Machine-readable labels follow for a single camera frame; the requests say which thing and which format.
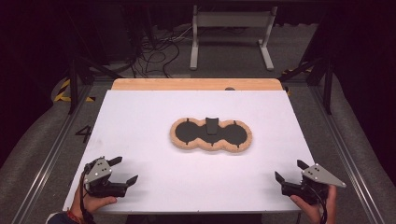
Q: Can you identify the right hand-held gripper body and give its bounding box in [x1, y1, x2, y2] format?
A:
[281, 162, 347, 205]

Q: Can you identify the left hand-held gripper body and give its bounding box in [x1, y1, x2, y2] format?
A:
[83, 156, 129, 199]

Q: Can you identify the tan fleece black-lined cloth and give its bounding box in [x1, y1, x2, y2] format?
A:
[169, 117, 253, 154]

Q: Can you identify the person's left hand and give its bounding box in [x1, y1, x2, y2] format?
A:
[69, 186, 118, 222]

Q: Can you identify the person's right hand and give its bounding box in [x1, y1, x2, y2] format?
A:
[290, 185, 338, 224]

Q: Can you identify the white board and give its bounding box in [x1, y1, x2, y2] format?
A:
[63, 90, 333, 215]

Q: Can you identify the black metal stand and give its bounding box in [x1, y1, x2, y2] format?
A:
[278, 55, 336, 115]
[66, 55, 123, 115]

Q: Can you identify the yellow black floor tape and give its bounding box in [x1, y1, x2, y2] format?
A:
[53, 77, 96, 103]
[281, 62, 313, 97]

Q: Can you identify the wooden table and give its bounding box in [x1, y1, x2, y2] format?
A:
[111, 77, 284, 91]

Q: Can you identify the white metal stand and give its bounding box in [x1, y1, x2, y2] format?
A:
[190, 4, 278, 72]

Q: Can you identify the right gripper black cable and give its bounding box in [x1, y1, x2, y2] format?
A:
[306, 182, 330, 224]

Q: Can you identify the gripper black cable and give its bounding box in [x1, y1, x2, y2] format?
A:
[79, 163, 96, 224]
[306, 182, 330, 224]

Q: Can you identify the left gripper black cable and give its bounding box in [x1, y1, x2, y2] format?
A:
[79, 163, 96, 224]

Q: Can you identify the aluminium floor rail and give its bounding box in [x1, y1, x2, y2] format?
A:
[10, 83, 94, 224]
[307, 83, 387, 224]

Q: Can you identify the red bracelet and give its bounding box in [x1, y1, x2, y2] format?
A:
[66, 208, 84, 224]

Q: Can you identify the bundle of black floor cables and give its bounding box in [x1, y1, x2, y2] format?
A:
[124, 26, 195, 78]

